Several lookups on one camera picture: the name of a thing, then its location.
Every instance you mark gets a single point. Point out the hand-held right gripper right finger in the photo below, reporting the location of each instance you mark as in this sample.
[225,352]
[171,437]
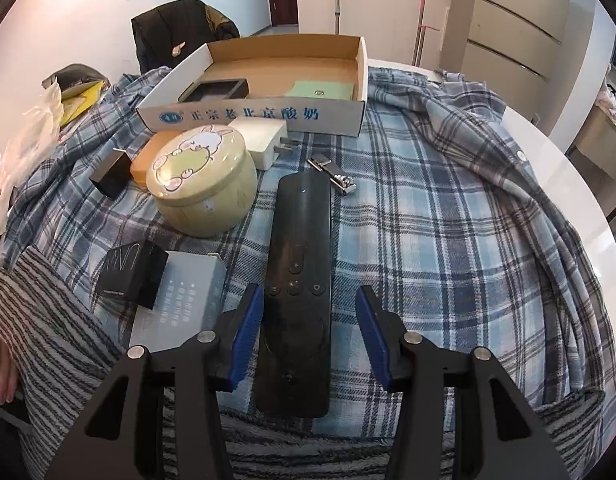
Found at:
[373,340]

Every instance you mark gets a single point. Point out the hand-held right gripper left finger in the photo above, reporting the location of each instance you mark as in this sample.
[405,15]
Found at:
[245,340]

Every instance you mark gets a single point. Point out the grey-blue box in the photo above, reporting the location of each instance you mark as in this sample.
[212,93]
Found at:
[187,300]

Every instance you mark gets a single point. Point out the black remote control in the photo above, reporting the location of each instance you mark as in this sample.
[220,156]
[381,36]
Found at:
[298,240]

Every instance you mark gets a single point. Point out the black box with white label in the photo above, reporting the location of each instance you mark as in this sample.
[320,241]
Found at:
[112,175]

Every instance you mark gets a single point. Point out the round rabbit print tin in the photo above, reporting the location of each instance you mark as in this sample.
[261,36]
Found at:
[202,195]

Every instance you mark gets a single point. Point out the metal nail clipper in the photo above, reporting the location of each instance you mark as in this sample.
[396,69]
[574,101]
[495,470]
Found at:
[333,176]

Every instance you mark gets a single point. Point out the white charger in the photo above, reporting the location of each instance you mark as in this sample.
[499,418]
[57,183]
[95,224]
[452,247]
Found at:
[260,145]

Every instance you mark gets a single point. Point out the black tray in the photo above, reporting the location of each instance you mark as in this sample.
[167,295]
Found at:
[237,89]

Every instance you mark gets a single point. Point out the green snap wallet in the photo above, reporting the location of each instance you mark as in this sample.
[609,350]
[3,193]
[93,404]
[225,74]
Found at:
[308,89]

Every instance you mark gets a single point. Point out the cardboard box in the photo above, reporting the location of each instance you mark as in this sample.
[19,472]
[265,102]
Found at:
[268,67]

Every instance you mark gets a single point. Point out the white plastic bag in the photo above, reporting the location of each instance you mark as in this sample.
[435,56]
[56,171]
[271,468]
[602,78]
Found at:
[22,145]

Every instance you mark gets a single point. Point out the blue plaid shirt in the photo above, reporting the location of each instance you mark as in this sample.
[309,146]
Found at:
[438,260]

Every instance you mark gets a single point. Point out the yellow bag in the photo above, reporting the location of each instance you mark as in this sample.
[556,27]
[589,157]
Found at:
[80,102]

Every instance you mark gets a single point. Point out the black box with squiggle print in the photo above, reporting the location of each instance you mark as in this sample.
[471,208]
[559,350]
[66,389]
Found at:
[127,275]

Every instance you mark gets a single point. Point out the orange rounded case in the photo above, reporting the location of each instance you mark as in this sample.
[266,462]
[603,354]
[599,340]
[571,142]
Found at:
[145,160]

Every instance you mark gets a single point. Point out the person's striped sweater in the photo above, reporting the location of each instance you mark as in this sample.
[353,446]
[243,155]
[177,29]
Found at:
[52,320]

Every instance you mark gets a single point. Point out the black jacket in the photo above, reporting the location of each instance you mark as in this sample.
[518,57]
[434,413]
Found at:
[167,30]

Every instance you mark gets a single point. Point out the beige vanity cabinet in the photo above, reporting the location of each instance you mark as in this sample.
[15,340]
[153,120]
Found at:
[598,140]

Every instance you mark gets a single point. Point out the pink cloth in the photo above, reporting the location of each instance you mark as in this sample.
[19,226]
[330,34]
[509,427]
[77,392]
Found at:
[608,105]

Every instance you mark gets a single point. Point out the beige fridge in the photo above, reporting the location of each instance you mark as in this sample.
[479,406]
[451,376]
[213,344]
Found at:
[508,20]

